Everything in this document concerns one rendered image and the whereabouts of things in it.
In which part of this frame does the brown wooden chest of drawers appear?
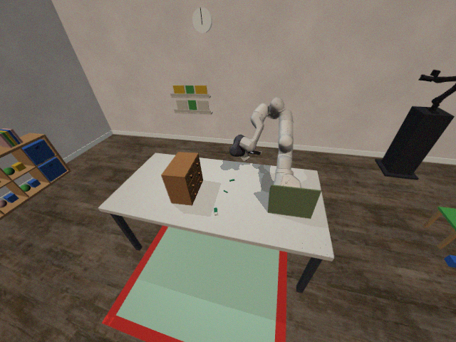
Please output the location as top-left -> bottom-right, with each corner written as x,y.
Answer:
161,152 -> 199,205

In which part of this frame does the brown wooden drawer front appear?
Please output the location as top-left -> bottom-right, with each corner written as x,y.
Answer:
188,176 -> 196,195
192,155 -> 200,172
195,165 -> 202,182
197,173 -> 203,190
185,166 -> 194,186
190,185 -> 198,204

